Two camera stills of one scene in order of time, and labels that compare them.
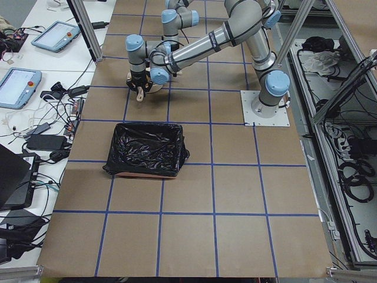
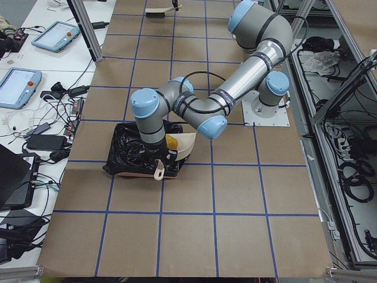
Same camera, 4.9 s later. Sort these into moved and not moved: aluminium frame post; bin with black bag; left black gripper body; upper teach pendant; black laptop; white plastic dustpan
Moved: left black gripper body; white plastic dustpan
Not moved: black laptop; bin with black bag; aluminium frame post; upper teach pendant
